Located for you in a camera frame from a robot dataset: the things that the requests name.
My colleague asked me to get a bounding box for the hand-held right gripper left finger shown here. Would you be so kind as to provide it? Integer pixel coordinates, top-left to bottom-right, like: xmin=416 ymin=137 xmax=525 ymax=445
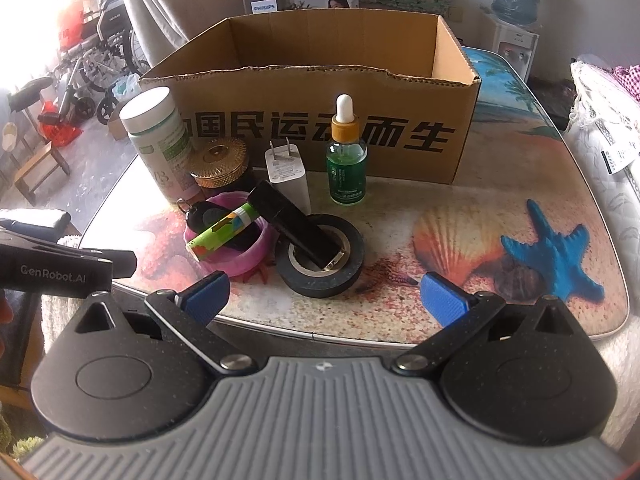
xmin=74 ymin=270 xmax=258 ymax=376

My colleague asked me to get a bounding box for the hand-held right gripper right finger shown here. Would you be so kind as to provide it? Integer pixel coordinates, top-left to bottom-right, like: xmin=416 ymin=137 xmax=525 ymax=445
xmin=392 ymin=272 xmax=576 ymax=376

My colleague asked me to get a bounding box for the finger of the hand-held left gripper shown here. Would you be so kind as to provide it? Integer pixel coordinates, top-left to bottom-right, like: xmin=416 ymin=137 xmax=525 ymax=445
xmin=79 ymin=246 xmax=138 ymax=279

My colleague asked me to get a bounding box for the pink plastic bowl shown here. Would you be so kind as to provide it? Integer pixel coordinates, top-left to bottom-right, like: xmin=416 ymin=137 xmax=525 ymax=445
xmin=183 ymin=191 xmax=277 ymax=276

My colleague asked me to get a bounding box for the green printed tube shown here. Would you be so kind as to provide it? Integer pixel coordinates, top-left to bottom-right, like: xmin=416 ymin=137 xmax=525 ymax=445
xmin=186 ymin=203 xmax=260 ymax=261

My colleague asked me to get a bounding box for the black key fob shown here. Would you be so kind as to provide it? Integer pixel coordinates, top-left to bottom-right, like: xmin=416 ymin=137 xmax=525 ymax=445
xmin=176 ymin=198 xmax=261 ymax=252

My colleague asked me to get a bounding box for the black rectangular device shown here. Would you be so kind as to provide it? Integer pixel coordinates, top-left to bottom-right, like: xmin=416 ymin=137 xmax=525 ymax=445
xmin=248 ymin=181 xmax=349 ymax=269

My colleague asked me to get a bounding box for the black tape roll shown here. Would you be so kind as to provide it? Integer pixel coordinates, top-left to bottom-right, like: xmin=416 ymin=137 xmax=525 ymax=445
xmin=274 ymin=214 xmax=366 ymax=300

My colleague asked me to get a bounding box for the jar with gold patterned lid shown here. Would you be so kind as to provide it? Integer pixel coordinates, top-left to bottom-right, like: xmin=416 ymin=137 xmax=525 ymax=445
xmin=190 ymin=136 xmax=251 ymax=193

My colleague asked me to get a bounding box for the white bottle with green label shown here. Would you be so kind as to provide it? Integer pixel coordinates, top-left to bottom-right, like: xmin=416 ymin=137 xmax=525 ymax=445
xmin=119 ymin=86 xmax=195 ymax=202

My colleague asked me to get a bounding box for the white charger plug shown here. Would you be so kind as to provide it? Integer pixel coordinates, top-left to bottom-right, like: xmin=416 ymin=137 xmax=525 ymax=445
xmin=265 ymin=139 xmax=312 ymax=216

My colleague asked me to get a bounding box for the green dropper bottle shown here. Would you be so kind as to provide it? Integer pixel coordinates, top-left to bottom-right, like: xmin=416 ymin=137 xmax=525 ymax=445
xmin=325 ymin=94 xmax=368 ymax=207

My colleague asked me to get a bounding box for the large brown cardboard box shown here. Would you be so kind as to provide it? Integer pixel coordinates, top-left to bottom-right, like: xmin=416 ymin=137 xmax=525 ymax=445
xmin=137 ymin=14 xmax=482 ymax=186

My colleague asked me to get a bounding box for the wooden stool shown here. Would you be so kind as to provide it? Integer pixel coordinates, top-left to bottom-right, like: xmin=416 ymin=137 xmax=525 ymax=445
xmin=12 ymin=140 xmax=71 ymax=206

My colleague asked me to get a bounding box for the red plastic bag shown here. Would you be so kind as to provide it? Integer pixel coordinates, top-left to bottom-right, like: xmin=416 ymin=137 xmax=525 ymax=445
xmin=39 ymin=102 xmax=83 ymax=146

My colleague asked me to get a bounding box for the white green plastic bag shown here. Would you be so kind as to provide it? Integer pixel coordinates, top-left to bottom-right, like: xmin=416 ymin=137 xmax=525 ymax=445
xmin=112 ymin=74 xmax=143 ymax=103

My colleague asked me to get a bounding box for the black padded seat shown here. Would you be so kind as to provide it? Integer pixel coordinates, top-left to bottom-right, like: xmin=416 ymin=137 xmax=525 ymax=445
xmin=10 ymin=77 xmax=53 ymax=111

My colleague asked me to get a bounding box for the wheelchair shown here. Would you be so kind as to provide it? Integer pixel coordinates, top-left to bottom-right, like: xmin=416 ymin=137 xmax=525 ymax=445
xmin=55 ymin=0 xmax=151 ymax=126

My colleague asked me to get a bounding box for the orange red bag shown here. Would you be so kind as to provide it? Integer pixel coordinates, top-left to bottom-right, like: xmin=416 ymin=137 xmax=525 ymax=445
xmin=60 ymin=10 xmax=83 ymax=46

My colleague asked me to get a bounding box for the grey curtain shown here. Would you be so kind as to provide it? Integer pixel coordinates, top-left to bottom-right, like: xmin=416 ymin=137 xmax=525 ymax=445
xmin=117 ymin=0 xmax=241 ymax=68

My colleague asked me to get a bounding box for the white water dispenser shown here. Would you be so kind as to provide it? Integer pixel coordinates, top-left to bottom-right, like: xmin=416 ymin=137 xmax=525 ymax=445
xmin=487 ymin=12 xmax=541 ymax=83

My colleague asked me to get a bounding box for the pink checked cloth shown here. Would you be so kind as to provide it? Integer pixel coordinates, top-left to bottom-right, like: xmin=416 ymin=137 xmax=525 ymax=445
xmin=612 ymin=65 xmax=640 ymax=103

